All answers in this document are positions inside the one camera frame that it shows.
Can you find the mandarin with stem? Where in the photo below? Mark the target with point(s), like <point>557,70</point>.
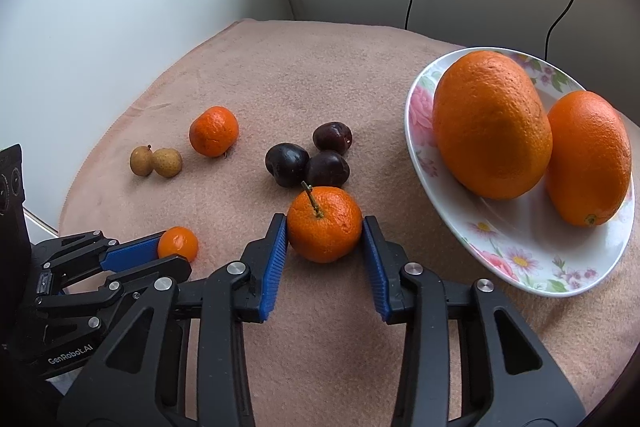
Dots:
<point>325,227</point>

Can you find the brown longan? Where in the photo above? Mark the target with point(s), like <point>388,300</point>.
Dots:
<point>167,163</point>
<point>141,160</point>

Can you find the small stemless mandarin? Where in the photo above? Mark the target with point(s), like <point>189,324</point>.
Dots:
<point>180,244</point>

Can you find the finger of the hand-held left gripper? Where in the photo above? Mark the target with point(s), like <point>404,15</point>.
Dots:
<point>130,252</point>
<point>150,269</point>

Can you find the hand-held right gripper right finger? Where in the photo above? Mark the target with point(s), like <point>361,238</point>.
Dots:
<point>376,277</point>

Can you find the smaller orange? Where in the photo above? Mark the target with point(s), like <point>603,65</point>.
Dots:
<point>590,157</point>

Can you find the white floral plate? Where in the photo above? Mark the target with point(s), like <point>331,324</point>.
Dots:
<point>520,252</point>

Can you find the dark purple plum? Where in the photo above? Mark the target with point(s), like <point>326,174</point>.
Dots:
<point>327,169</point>
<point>332,137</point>
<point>286,162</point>

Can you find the large orange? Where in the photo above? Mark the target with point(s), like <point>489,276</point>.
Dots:
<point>492,122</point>

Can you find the medium mandarin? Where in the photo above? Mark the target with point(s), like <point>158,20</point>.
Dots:
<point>213,132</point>

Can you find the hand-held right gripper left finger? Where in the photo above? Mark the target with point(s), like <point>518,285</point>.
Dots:
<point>272,277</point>

